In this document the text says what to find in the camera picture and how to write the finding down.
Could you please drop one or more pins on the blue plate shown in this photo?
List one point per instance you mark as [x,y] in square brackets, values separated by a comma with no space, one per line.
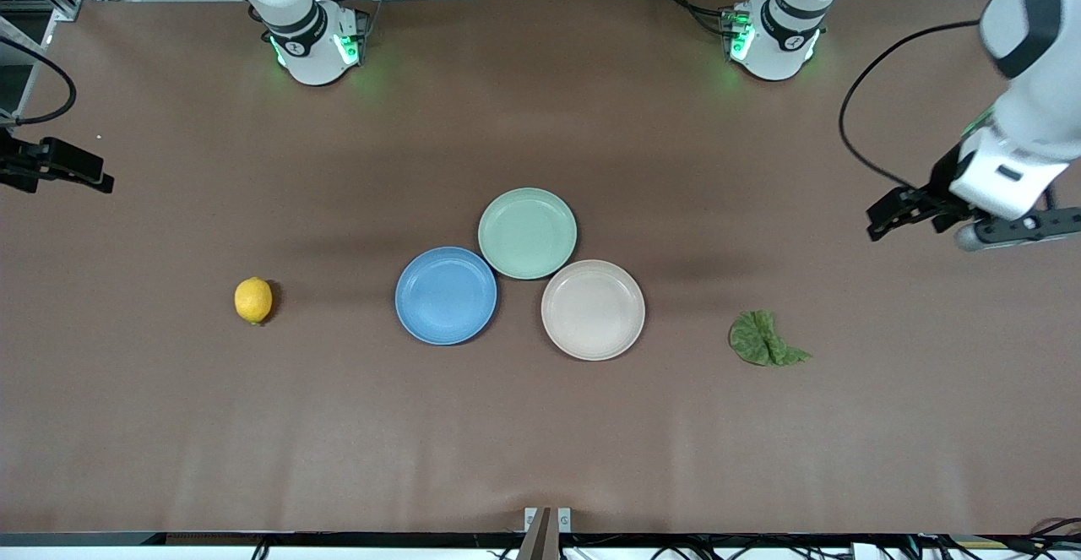
[446,296]

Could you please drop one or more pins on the green lettuce leaf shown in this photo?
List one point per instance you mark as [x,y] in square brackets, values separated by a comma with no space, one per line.
[756,339]

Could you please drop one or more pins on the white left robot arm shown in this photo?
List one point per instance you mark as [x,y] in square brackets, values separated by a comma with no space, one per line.
[781,32]

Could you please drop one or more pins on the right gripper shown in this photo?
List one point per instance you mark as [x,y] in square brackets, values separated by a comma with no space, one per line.
[25,164]

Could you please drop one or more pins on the beige plate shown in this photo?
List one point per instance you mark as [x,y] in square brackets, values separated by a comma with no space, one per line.
[593,310]

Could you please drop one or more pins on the yellow lemon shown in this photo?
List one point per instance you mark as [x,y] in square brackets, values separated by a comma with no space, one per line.
[253,300]

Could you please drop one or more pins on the brown table cover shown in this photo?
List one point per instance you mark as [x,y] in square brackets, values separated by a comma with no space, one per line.
[253,416]

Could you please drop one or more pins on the metal table edge bracket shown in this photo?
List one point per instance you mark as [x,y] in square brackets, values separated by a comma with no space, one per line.
[547,526]

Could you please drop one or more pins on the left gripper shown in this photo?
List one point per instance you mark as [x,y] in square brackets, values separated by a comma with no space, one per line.
[940,183]

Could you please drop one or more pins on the green plate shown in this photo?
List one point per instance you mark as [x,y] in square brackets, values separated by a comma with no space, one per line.
[527,233]

